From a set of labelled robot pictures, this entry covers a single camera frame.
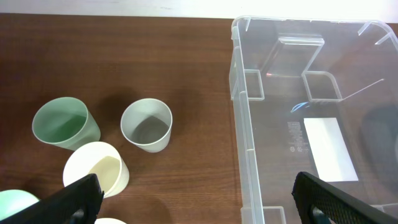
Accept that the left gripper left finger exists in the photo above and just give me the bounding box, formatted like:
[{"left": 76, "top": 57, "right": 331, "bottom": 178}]
[{"left": 1, "top": 174, "right": 104, "bottom": 224}]

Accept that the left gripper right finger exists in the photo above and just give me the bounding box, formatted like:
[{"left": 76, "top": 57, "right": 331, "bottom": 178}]
[{"left": 292, "top": 172, "right": 397, "bottom": 224}]

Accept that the cream plastic cup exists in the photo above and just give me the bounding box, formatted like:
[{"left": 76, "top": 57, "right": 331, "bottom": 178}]
[{"left": 63, "top": 141, "right": 129, "bottom": 198}]

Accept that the green plastic cup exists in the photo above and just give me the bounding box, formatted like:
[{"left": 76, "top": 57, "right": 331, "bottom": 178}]
[{"left": 32, "top": 97, "right": 101, "bottom": 151}]

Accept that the grey plastic cup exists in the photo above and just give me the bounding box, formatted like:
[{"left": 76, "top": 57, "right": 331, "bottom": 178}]
[{"left": 120, "top": 98, "right": 173, "bottom": 153}]

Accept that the white small bowl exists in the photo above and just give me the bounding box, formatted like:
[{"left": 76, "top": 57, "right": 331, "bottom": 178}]
[{"left": 94, "top": 218, "right": 126, "bottom": 224}]

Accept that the green small bowl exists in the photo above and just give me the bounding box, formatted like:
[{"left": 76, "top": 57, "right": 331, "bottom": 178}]
[{"left": 0, "top": 189, "right": 40, "bottom": 220}]

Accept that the clear plastic storage bin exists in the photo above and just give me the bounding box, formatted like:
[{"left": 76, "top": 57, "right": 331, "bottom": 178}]
[{"left": 229, "top": 16, "right": 397, "bottom": 223}]

